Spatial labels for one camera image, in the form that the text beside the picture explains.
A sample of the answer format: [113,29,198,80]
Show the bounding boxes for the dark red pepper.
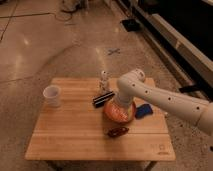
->
[107,127,129,138]

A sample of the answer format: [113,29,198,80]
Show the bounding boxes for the orange bowl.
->
[103,99,136,123]

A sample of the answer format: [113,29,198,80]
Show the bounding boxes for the white plastic cup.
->
[43,85,61,107]

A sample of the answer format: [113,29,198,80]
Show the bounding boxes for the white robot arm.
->
[115,69,213,136]

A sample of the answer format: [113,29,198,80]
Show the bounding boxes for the wooden table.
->
[25,78,175,161]

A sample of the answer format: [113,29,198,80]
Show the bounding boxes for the blue sponge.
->
[135,104,153,119]

